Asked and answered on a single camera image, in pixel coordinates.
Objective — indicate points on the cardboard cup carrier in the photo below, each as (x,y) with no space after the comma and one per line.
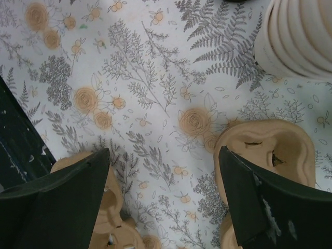
(275,145)
(110,230)

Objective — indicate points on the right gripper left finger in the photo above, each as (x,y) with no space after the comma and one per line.
(58,210)

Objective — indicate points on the stack of paper cups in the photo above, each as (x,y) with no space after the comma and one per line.
(295,40)

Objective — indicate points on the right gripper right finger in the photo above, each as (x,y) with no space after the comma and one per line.
(270,211)

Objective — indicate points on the floral table mat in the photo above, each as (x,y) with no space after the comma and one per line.
(156,82)

